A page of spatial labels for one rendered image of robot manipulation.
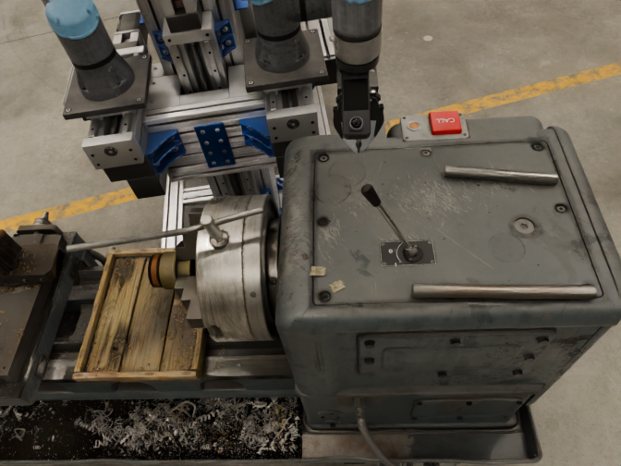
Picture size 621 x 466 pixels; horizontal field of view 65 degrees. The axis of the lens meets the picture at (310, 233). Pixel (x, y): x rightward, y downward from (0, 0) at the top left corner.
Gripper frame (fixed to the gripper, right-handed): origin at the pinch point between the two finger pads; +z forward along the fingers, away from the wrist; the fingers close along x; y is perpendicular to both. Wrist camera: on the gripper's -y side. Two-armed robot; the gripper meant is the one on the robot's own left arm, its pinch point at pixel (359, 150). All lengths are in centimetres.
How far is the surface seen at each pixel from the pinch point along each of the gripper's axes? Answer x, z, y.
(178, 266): 39.3, 19.1, -13.1
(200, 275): 30.5, 9.2, -21.2
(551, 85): -121, 130, 172
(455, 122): -20.2, 3.3, 9.7
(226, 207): 26.7, 7.2, -6.9
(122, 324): 61, 42, -16
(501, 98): -90, 130, 163
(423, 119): -14.3, 4.4, 12.2
